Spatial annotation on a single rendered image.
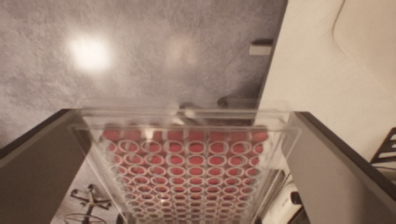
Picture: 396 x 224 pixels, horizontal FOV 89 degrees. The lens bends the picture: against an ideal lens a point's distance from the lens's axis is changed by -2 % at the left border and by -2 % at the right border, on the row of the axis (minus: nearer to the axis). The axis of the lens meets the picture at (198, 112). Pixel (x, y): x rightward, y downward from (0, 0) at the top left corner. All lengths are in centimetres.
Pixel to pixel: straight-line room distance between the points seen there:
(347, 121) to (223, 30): 79
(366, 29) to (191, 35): 94
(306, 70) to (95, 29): 109
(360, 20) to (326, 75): 14
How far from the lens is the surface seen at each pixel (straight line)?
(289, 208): 85
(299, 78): 46
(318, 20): 41
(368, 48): 35
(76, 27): 134
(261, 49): 122
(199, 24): 116
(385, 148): 76
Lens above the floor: 109
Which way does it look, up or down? 47 degrees down
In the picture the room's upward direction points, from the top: 179 degrees counter-clockwise
